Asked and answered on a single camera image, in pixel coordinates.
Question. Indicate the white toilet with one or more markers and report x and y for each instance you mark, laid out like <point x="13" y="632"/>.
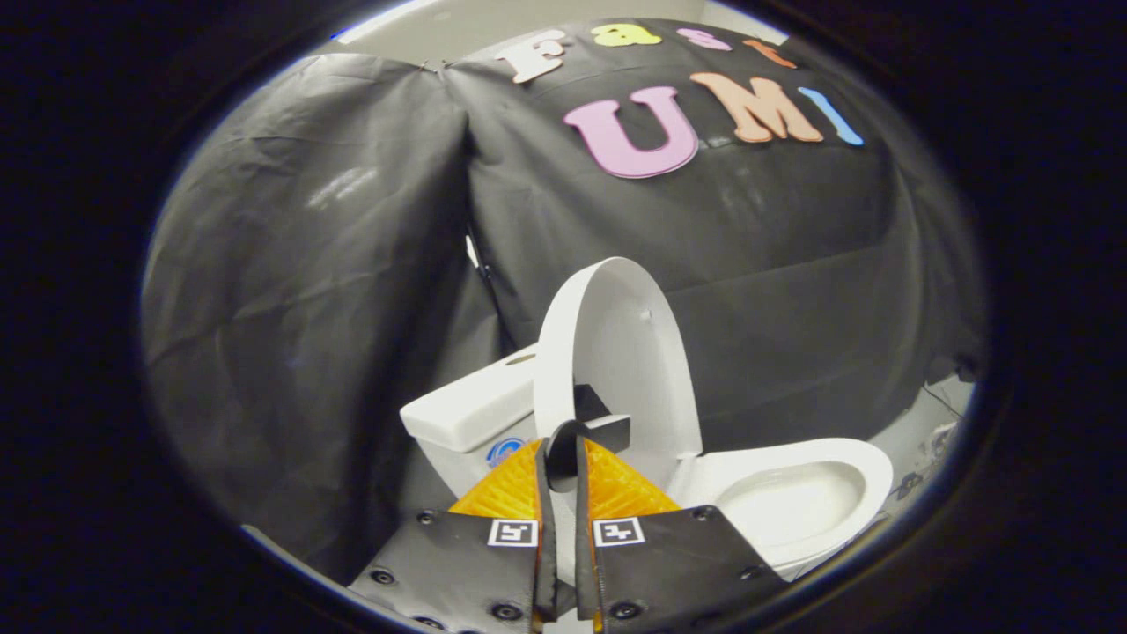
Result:
<point x="792" y="506"/>

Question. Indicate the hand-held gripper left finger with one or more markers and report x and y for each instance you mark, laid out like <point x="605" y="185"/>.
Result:
<point x="475" y="563"/>

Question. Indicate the black backdrop cloth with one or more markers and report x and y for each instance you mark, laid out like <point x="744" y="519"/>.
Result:
<point x="308" y="308"/>

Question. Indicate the white toilet lid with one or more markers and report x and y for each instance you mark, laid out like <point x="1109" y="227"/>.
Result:
<point x="625" y="335"/>

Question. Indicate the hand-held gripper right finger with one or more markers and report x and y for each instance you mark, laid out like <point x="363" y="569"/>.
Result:
<point x="669" y="563"/>

